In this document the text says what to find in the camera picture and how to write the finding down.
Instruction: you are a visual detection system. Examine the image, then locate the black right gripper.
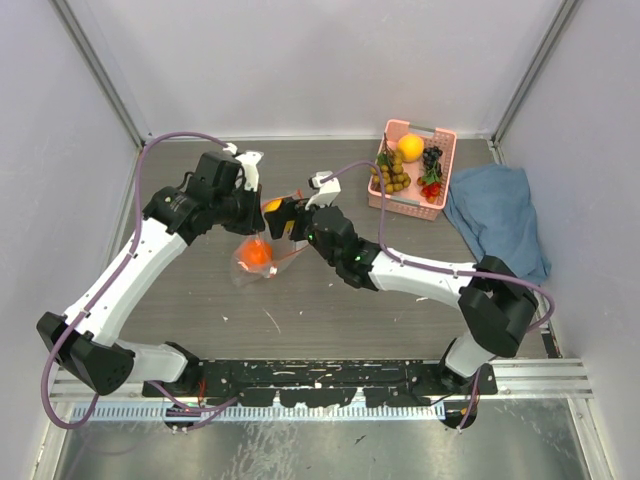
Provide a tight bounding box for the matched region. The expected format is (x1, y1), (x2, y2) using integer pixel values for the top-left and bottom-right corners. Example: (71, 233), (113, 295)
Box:
(266, 194), (340, 268)

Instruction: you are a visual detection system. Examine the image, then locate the yellow lemon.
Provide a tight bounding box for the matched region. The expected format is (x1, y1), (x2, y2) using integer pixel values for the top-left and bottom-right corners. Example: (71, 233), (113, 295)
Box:
(263, 198), (283, 214)

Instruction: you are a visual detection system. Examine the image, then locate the orange tangerine with leaf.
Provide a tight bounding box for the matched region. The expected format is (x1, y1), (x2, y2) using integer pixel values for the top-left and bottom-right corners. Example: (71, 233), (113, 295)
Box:
(238, 238), (273, 267)

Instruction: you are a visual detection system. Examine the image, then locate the clear zip bag orange zipper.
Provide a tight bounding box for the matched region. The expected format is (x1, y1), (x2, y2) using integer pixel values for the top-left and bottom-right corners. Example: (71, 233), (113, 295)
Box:
(230, 187), (308, 288)

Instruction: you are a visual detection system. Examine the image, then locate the orange fruit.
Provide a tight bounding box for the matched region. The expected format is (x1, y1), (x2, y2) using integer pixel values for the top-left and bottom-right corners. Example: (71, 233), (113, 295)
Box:
(396, 133), (425, 163)

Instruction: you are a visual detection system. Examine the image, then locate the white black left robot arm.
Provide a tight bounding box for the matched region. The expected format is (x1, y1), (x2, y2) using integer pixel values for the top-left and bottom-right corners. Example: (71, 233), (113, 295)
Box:
(37, 151), (265, 396)

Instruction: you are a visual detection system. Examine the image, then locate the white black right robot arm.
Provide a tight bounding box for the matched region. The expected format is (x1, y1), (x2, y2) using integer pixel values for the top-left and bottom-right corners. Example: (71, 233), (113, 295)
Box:
(264, 197), (538, 394)

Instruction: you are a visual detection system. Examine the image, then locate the brown longan bunch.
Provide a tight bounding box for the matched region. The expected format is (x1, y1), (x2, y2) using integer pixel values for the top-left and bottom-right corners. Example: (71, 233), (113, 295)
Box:
(371, 150), (411, 195)

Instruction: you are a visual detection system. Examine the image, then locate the pink plastic basket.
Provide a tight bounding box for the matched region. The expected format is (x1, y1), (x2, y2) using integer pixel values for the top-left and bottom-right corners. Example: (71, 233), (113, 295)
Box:
(368, 119), (457, 220)

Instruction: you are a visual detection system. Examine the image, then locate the red cherry bunch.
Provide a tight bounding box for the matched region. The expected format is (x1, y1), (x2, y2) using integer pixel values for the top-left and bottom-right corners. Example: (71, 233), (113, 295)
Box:
(418, 163), (442, 203)

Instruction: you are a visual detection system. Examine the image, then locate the dark grape bunch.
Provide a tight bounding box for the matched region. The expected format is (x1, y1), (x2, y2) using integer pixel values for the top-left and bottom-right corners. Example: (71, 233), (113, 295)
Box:
(422, 146), (443, 171)

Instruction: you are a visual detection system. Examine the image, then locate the blue cloth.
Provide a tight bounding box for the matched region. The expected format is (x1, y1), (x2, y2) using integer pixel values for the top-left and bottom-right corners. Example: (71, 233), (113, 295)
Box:
(444, 164), (551, 285)

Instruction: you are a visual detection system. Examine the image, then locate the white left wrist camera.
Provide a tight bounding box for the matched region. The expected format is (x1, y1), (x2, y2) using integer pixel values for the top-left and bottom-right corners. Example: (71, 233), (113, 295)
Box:
(223, 143), (264, 192)

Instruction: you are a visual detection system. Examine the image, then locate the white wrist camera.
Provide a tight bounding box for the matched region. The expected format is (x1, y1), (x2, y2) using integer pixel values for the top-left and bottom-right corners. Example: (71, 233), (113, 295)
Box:
(223, 143), (264, 192)
(305, 171), (341, 210)

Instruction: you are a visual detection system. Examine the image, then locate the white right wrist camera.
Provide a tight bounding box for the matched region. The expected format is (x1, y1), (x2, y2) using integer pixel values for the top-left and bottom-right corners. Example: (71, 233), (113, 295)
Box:
(305, 171), (341, 210)

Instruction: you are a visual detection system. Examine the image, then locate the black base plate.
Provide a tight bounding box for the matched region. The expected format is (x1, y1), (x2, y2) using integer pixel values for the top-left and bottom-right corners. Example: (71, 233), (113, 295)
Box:
(163, 360), (473, 408)

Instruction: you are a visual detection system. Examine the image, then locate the white slotted cable duct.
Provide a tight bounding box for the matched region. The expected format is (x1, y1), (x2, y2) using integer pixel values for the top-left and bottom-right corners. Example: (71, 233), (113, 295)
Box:
(90, 401), (445, 423)

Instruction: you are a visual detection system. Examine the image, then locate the aluminium front rail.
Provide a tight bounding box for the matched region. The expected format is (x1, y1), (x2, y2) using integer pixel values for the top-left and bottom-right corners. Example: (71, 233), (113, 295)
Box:
(47, 357), (594, 401)

